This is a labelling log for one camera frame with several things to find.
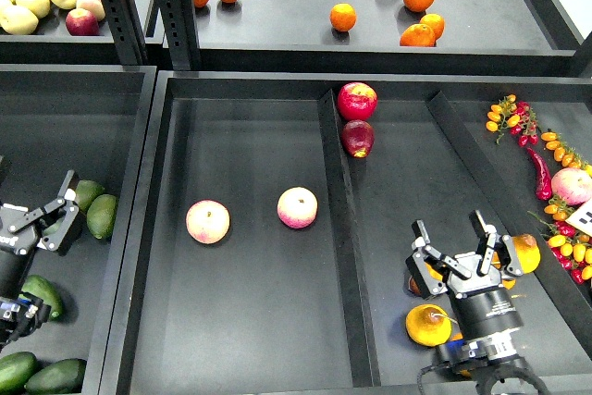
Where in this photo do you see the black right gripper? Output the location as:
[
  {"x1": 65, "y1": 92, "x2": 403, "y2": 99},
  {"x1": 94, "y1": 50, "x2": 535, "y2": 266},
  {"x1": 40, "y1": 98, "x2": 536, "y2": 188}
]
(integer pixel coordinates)
[{"x1": 405, "y1": 210, "x2": 524, "y2": 340}]

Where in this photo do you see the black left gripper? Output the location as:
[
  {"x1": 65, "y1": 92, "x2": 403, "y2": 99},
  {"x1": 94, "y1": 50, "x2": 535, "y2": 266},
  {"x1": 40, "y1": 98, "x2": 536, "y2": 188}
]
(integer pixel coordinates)
[{"x1": 1, "y1": 170, "x2": 84, "y2": 298}]

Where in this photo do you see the dark green avocado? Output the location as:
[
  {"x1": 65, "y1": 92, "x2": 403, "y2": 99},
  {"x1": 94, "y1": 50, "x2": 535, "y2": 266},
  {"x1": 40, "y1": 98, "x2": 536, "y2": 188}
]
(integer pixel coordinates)
[{"x1": 20, "y1": 275, "x2": 64, "y2": 321}]

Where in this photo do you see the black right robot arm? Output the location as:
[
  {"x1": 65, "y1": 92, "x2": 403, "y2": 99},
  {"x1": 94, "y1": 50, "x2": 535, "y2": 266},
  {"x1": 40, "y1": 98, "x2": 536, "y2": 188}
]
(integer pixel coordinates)
[{"x1": 405, "y1": 210, "x2": 549, "y2": 394}]

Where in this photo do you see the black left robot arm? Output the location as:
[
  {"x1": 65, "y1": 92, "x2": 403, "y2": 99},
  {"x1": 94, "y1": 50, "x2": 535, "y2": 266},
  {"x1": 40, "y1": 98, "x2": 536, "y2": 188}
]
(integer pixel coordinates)
[{"x1": 1, "y1": 170, "x2": 84, "y2": 347}]

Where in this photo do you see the black left tray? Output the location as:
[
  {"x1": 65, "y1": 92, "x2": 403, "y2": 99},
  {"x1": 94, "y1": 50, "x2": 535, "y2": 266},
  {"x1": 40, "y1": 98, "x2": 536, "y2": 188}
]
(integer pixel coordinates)
[{"x1": 1, "y1": 64, "x2": 156, "y2": 394}]

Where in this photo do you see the black tray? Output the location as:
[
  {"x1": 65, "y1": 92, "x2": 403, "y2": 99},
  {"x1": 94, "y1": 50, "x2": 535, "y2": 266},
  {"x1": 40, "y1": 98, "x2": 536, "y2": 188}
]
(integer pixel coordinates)
[
  {"x1": 98, "y1": 72, "x2": 591, "y2": 394},
  {"x1": 1, "y1": 64, "x2": 156, "y2": 394}
]

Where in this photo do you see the red chili pepper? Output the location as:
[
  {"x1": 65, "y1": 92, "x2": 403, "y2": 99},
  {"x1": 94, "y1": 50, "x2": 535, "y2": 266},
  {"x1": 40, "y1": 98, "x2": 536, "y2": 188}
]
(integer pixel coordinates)
[{"x1": 526, "y1": 147, "x2": 553, "y2": 201}]

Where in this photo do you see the pink apple right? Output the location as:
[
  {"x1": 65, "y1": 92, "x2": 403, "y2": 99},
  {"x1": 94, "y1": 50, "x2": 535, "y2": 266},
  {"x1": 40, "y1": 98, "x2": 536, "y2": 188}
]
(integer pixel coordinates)
[{"x1": 551, "y1": 167, "x2": 591, "y2": 206}]

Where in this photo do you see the pink apple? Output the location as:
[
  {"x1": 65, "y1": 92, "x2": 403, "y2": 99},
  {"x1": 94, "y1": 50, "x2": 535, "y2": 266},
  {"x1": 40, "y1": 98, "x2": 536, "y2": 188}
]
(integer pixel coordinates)
[
  {"x1": 185, "y1": 200, "x2": 230, "y2": 245},
  {"x1": 551, "y1": 167, "x2": 591, "y2": 206},
  {"x1": 277, "y1": 187, "x2": 318, "y2": 229}
]

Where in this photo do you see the pink apple left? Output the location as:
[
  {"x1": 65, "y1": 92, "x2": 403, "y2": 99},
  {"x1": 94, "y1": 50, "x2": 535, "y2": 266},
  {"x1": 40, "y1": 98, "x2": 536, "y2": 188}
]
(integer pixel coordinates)
[{"x1": 185, "y1": 200, "x2": 230, "y2": 245}]

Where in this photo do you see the cherry tomato bunch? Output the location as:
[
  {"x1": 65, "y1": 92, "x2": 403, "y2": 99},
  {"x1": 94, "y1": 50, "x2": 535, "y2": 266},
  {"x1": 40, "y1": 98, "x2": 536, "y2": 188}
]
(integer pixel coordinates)
[{"x1": 485, "y1": 94, "x2": 539, "y2": 147}]

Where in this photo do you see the dark red apple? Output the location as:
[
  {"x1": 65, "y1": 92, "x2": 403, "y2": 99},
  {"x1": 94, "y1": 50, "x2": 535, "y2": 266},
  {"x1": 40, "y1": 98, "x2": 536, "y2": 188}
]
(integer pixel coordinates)
[{"x1": 340, "y1": 119, "x2": 375, "y2": 158}]

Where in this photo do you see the red apple on shelf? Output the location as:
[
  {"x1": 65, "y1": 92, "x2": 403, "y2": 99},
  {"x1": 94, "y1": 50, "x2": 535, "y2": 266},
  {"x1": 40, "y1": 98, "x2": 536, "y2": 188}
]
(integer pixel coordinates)
[{"x1": 66, "y1": 8, "x2": 100, "y2": 36}]

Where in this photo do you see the pink apple centre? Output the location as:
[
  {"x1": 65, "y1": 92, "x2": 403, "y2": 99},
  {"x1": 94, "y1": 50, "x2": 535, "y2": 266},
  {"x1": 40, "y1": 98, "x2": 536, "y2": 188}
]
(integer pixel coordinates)
[{"x1": 277, "y1": 187, "x2": 318, "y2": 229}]

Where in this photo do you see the bright red apple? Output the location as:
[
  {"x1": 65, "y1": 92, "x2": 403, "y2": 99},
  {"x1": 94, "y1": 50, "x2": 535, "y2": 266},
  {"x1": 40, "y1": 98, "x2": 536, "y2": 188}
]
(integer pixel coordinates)
[{"x1": 337, "y1": 82, "x2": 378, "y2": 121}]

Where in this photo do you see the black middle tray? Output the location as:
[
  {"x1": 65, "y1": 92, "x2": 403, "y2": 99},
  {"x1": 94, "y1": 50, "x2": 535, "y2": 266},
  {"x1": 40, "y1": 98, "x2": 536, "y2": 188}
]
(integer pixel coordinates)
[{"x1": 98, "y1": 72, "x2": 591, "y2": 394}]

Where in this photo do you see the black upper shelf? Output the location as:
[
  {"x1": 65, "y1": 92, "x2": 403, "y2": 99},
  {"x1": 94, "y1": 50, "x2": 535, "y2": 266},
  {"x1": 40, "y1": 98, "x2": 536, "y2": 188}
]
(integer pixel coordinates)
[{"x1": 1, "y1": 0, "x2": 591, "y2": 78}]

